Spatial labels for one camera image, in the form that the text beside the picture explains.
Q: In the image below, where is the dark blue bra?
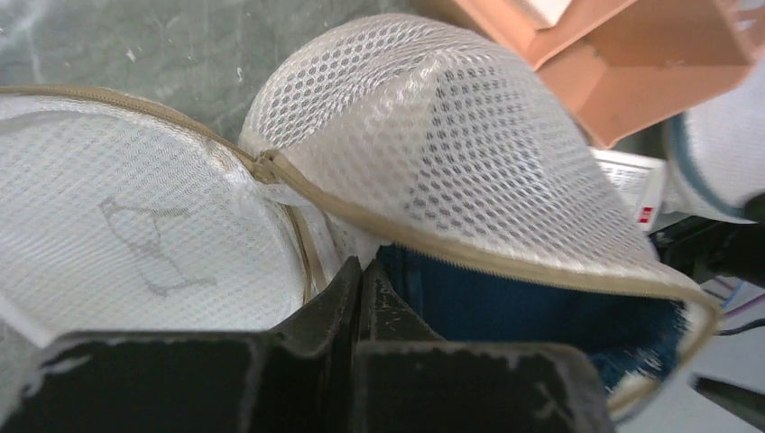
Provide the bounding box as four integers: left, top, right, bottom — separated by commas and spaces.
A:
376, 245, 688, 392

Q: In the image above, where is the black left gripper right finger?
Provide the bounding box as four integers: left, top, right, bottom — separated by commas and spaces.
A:
352, 262, 615, 432

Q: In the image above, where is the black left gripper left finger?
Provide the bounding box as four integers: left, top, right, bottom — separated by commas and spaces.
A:
1, 258, 362, 432

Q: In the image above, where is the white mesh laundry bag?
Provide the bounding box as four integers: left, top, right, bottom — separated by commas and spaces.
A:
0, 13, 723, 419

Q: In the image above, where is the peach plastic desk organizer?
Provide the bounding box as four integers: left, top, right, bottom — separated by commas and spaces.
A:
412, 0, 765, 151

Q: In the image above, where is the white red card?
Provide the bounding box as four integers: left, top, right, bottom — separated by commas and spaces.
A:
591, 149, 667, 232

